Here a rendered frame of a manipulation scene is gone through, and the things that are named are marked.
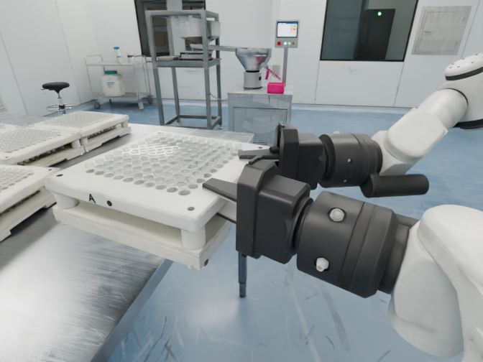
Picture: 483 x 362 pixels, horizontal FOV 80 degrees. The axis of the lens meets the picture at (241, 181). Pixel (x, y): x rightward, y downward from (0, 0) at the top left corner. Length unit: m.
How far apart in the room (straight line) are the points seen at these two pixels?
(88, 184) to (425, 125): 0.50
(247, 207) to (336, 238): 0.09
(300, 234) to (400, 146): 0.26
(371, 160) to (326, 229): 0.23
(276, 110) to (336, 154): 2.44
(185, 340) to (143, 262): 1.01
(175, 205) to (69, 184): 0.16
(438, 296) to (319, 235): 0.10
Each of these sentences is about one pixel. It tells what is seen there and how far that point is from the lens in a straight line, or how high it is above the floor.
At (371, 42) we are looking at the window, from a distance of 5.75.
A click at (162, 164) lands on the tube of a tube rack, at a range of 0.43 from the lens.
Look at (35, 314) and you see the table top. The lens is 0.54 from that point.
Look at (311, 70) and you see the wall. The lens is 5.65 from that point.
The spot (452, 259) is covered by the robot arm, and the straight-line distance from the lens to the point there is 0.25.
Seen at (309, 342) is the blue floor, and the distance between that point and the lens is 1.54.
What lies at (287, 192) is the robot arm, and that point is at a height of 1.12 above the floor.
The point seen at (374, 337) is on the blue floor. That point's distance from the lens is 1.65.
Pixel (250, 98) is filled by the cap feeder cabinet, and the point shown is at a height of 0.71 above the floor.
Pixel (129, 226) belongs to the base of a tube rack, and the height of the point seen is 1.04.
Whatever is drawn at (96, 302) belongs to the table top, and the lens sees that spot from 0.52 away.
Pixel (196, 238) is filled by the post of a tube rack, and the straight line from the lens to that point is 0.33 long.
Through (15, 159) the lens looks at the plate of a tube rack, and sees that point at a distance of 0.97.
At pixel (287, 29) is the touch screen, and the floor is 1.31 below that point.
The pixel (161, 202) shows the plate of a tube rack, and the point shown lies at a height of 1.09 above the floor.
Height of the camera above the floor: 1.26
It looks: 27 degrees down
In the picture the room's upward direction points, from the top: straight up
